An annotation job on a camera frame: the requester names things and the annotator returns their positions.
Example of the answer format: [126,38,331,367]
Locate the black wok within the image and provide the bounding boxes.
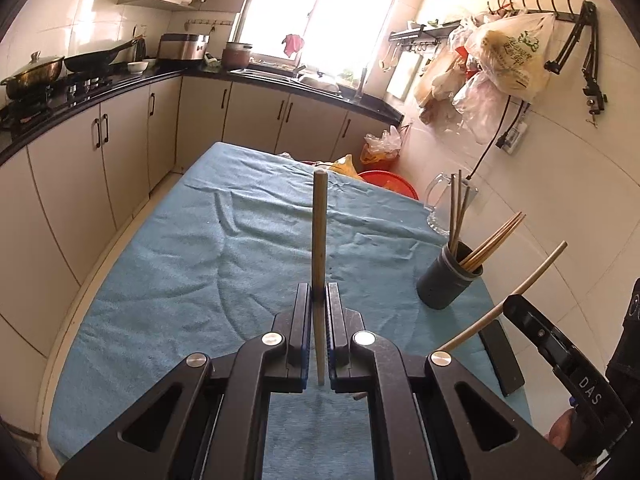
[64,35,146,73]

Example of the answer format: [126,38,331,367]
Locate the kitchen window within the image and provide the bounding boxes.
[240,0,413,92]

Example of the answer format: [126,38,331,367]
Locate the person's right hand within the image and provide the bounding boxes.
[546,410,576,448]

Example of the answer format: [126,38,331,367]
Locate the crumpled clear plastic bag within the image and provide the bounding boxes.
[361,127,404,171]

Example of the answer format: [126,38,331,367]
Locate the brown clay pot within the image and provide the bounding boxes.
[221,42,253,71]

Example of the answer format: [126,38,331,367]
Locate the group of wooden chopsticks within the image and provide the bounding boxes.
[462,214,527,270]

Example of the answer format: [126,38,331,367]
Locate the wall utensil rack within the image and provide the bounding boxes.
[389,19,463,72]

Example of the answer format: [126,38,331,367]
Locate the steel pot with lid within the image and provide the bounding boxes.
[0,51,66,100]

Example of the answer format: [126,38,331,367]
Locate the yellowish printed plastic bag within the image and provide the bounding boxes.
[465,12,556,101]

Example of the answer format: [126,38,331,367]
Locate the brown hanging bag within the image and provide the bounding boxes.
[415,50,471,123]

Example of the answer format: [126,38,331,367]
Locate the black wall hook rail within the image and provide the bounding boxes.
[486,0,598,23]

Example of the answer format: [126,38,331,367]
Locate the gas stove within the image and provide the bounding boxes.
[0,72,133,133]

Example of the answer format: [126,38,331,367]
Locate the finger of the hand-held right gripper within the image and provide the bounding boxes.
[502,294,581,376]

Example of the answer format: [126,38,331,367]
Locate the black flat rectangular device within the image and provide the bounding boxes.
[478,317,526,397]

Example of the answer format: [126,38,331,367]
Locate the clear glass mug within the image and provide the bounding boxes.
[425,172,479,237]

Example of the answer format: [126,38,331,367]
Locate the black kitchen countertop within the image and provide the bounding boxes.
[0,67,405,166]

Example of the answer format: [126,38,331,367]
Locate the person's dark clothing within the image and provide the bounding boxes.
[606,277,640,411]

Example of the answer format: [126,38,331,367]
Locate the yellow plastic bag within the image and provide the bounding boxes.
[325,154,362,179]

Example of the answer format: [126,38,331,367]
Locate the white cutting board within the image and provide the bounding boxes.
[386,51,423,99]

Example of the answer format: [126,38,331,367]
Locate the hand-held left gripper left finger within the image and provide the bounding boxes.
[55,282,312,480]

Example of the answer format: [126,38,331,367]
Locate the black power cable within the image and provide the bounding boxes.
[467,95,512,181]

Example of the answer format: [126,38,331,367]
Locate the dark grey chopstick holder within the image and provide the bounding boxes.
[416,239,485,311]

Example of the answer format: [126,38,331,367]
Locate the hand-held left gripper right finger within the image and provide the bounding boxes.
[325,282,583,480]

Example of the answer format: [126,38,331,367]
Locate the blue table cloth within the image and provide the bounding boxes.
[47,141,533,480]

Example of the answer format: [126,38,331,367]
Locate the silver rice cooker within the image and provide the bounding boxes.
[157,33,210,62]

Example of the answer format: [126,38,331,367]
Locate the beige base cabinets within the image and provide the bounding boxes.
[0,77,396,361]

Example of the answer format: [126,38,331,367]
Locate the red plastic basin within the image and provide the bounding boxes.
[357,170,419,200]

